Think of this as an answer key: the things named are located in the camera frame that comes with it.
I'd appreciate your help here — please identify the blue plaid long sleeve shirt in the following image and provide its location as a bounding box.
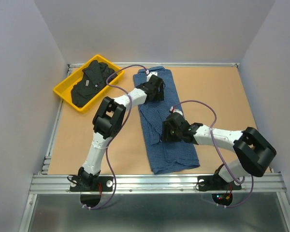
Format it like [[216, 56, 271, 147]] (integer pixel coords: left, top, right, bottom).
[[132, 67, 200, 175]]

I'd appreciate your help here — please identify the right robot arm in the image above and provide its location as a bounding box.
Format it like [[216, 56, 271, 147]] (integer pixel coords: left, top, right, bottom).
[[161, 112, 276, 191]]

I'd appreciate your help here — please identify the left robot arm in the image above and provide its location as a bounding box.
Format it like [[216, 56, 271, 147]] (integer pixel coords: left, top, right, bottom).
[[76, 73, 164, 191]]

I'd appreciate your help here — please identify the black striped shirt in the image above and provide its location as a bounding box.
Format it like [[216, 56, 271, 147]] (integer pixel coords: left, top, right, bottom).
[[71, 60, 115, 108]]

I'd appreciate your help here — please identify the yellow plastic bin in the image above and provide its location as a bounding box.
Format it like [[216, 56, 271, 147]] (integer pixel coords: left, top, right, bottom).
[[53, 55, 124, 113]]

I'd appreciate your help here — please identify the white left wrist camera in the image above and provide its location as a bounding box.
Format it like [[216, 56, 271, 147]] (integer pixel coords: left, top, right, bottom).
[[145, 70, 158, 78]]

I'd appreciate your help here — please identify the aluminium back rail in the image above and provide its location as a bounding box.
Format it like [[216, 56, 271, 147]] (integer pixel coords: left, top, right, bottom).
[[68, 62, 240, 68]]

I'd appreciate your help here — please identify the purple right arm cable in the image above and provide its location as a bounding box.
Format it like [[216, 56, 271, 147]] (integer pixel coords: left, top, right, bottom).
[[170, 100, 254, 209]]

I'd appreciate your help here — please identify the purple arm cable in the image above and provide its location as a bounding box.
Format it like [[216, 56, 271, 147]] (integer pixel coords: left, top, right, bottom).
[[81, 64, 150, 210], [170, 100, 254, 209]]

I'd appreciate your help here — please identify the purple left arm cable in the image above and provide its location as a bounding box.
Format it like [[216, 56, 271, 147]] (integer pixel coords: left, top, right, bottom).
[[81, 64, 150, 210]]

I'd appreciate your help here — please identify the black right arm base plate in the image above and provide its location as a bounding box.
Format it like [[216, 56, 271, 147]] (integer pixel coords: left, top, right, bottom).
[[195, 175, 242, 192]]

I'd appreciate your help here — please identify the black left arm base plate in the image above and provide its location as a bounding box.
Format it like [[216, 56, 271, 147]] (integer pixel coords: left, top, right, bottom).
[[67, 175, 114, 192]]

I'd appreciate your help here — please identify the aluminium front rail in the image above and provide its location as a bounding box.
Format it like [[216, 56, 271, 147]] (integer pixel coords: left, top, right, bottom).
[[29, 173, 287, 194]]

